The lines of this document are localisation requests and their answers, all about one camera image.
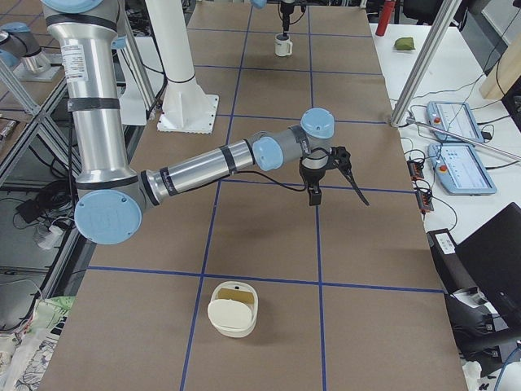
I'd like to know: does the patterned cloth bag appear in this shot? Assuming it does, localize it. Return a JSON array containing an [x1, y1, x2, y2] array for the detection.
[[1, 296, 75, 390]]

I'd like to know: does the green bean bag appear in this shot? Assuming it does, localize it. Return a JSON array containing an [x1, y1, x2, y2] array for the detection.
[[394, 37, 416, 51]]

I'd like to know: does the upper red circuit board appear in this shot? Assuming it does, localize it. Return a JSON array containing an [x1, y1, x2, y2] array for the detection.
[[406, 159, 424, 181]]

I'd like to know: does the black monitor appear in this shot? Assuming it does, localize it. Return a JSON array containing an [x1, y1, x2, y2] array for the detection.
[[456, 202, 520, 327]]

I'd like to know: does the light wooden board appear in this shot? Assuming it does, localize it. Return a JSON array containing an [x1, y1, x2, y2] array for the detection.
[[479, 34, 520, 99]]

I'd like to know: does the red cylinder bottle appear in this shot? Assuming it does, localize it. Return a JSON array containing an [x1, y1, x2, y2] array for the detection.
[[375, 0, 396, 37]]

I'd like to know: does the blue teach pendant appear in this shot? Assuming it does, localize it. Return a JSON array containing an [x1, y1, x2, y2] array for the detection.
[[427, 143, 497, 196], [427, 101, 484, 143]]

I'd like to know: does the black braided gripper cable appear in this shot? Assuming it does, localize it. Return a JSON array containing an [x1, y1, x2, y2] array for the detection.
[[239, 166, 371, 207]]

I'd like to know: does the white pedestal column base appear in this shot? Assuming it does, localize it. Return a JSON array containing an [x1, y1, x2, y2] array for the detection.
[[146, 0, 219, 134]]

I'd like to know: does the lower blue teach pendant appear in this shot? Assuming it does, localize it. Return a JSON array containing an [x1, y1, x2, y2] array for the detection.
[[427, 143, 497, 196]]

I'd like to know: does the aluminium frame post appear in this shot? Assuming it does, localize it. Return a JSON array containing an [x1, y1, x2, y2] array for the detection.
[[389, 0, 462, 127]]

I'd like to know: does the thin metal rod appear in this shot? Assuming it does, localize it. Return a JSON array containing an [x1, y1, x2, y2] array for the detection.
[[405, 117, 521, 161]]

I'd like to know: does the white mug grey inside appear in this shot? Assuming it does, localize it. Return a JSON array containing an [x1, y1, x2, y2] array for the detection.
[[274, 33, 293, 57]]

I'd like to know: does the lower red circuit board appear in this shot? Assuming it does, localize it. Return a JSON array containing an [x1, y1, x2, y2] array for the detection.
[[416, 190, 434, 214]]

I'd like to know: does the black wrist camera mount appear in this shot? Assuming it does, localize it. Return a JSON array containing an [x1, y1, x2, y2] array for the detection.
[[326, 146, 352, 175]]

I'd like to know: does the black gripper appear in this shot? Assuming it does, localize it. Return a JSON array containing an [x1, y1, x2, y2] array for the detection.
[[278, 0, 296, 37], [299, 158, 328, 206]]

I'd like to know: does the upper blue teach pendant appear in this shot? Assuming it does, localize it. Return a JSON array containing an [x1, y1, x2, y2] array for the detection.
[[427, 101, 484, 143]]

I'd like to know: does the cream oval lidded box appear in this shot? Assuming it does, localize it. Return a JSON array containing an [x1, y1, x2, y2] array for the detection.
[[207, 281, 259, 338]]

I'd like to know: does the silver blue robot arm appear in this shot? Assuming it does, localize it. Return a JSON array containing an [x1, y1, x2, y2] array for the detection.
[[42, 1, 336, 244], [251, 0, 296, 37]]

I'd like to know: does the black box white label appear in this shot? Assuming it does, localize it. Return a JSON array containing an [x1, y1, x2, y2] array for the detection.
[[427, 229, 475, 293]]

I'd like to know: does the red circuit board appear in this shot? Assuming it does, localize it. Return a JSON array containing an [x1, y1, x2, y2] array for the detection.
[[406, 159, 424, 181], [416, 190, 434, 214]]

